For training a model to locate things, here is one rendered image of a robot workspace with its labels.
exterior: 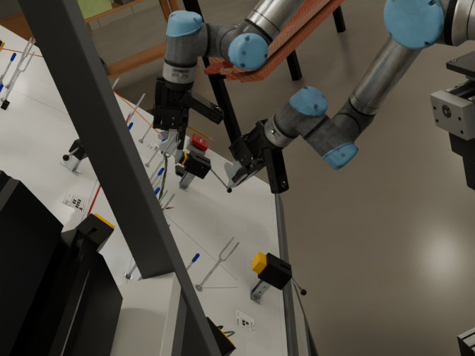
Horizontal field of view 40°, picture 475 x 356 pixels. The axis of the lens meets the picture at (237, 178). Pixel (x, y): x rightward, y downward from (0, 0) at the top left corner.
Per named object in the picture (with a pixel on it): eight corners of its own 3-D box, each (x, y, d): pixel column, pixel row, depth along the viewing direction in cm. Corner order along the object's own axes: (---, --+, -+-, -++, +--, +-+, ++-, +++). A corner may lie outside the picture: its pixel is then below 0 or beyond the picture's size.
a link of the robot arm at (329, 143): (371, 137, 152) (338, 102, 151) (350, 161, 144) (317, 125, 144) (350, 153, 157) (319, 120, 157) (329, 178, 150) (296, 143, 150)
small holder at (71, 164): (45, 169, 137) (60, 143, 134) (68, 158, 145) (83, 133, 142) (62, 182, 136) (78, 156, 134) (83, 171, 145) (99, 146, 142)
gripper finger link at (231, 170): (219, 171, 170) (239, 152, 164) (231, 190, 169) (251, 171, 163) (211, 174, 168) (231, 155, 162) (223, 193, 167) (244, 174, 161)
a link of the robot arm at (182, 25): (210, 21, 142) (172, 19, 140) (204, 68, 148) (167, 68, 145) (201, 9, 149) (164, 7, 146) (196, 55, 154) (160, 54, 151)
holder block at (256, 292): (289, 320, 145) (315, 289, 142) (243, 295, 143) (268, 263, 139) (288, 307, 150) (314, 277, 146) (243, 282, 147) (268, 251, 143)
